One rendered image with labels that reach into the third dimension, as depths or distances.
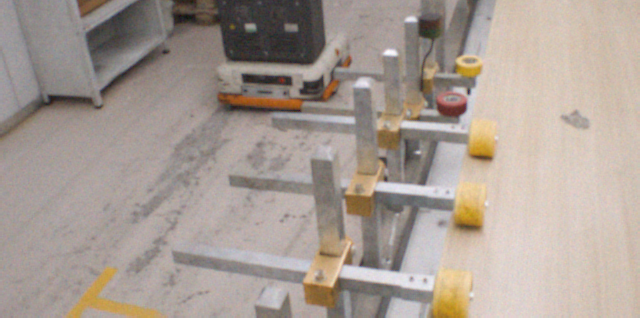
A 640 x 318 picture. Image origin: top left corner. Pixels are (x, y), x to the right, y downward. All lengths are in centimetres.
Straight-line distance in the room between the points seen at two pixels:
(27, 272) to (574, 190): 224
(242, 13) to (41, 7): 125
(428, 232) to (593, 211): 51
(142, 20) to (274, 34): 154
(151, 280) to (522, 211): 170
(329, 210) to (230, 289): 152
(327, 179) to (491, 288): 34
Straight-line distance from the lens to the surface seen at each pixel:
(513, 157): 147
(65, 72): 416
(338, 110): 177
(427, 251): 163
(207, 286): 255
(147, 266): 272
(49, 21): 407
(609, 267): 121
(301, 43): 346
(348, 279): 106
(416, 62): 170
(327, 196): 101
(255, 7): 348
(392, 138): 143
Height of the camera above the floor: 167
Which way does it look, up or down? 30 degrees down
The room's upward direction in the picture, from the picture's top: 5 degrees counter-clockwise
